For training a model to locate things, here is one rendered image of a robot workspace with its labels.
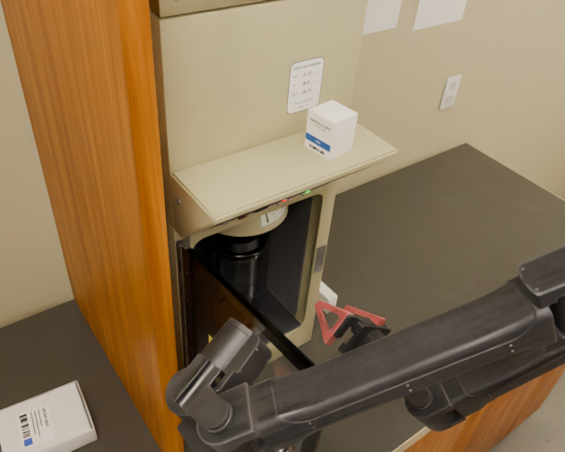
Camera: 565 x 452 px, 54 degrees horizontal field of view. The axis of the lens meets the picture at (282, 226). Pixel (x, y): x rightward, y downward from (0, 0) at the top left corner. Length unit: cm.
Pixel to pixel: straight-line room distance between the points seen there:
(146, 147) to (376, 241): 105
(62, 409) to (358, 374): 71
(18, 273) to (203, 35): 80
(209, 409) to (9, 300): 84
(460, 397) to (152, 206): 52
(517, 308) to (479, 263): 102
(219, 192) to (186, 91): 13
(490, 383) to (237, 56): 58
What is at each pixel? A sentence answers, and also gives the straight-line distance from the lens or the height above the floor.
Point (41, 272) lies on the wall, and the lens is 135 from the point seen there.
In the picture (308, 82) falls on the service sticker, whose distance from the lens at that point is 82.
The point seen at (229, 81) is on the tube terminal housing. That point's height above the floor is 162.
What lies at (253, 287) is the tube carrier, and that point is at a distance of 110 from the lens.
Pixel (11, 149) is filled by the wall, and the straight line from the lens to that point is 116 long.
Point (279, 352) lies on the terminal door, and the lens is 71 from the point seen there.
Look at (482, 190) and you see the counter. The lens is 189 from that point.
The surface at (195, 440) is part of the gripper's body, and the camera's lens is 76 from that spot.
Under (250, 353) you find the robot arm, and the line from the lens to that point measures 65.
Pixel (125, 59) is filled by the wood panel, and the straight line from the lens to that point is 55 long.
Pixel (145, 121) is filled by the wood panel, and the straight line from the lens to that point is 59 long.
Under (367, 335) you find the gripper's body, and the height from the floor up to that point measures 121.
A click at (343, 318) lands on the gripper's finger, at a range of 93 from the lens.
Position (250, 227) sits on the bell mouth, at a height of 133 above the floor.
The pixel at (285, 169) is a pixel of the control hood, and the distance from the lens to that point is 76.
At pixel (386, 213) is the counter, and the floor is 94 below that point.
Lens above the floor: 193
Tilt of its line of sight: 40 degrees down
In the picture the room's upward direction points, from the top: 6 degrees clockwise
